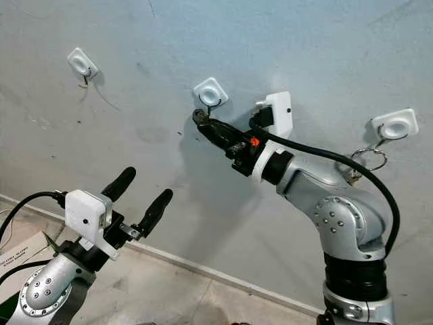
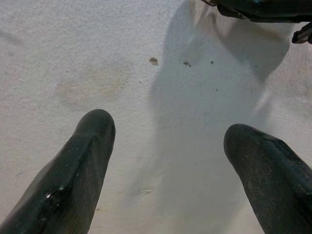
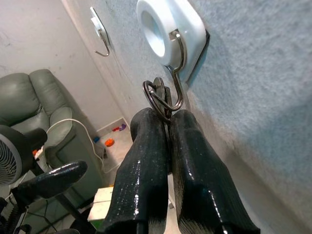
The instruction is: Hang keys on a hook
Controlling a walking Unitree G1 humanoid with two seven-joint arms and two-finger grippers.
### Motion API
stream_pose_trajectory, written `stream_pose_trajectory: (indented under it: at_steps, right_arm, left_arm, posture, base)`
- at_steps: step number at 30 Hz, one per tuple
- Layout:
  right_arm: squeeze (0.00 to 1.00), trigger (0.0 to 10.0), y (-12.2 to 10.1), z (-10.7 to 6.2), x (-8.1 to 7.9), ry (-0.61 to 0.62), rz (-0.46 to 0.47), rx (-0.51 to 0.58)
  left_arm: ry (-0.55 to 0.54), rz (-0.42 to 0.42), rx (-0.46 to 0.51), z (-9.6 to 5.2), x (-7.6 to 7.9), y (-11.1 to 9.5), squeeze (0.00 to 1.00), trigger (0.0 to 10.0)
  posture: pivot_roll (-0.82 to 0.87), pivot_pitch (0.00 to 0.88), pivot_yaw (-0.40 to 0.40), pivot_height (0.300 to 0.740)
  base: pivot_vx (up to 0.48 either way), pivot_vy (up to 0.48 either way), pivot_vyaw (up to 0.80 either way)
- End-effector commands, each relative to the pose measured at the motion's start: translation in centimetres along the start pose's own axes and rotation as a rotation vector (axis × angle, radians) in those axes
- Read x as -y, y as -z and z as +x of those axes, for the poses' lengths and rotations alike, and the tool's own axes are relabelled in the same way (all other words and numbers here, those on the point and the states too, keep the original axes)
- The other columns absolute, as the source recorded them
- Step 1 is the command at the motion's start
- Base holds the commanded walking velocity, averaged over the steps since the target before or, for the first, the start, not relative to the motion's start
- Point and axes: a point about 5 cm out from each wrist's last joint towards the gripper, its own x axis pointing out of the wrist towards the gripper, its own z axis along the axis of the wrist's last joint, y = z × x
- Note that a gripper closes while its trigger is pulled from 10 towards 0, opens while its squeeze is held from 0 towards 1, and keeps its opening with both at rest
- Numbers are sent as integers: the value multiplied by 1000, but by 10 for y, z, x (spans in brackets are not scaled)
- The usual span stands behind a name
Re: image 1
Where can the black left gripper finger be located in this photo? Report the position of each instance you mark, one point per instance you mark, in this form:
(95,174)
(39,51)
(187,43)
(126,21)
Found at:
(122,183)
(159,210)

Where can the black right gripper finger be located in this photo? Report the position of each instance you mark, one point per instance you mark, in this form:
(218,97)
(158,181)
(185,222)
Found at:
(222,141)
(226,128)

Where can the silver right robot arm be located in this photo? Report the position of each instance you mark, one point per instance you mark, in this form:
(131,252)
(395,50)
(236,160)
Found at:
(311,183)

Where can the white and green cardboard box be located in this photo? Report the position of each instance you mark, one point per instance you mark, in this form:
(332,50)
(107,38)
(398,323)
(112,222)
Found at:
(27,254)

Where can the white adhesive wall hook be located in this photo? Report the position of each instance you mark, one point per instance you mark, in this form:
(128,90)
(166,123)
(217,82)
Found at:
(210,91)
(396,125)
(81,62)

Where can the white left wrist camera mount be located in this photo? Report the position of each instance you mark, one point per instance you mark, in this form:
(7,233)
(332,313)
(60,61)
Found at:
(84,213)

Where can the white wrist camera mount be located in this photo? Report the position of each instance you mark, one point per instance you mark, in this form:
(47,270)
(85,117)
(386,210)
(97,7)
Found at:
(84,213)
(281,112)

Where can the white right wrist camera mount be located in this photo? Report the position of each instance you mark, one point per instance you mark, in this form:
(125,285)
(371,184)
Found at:
(281,112)

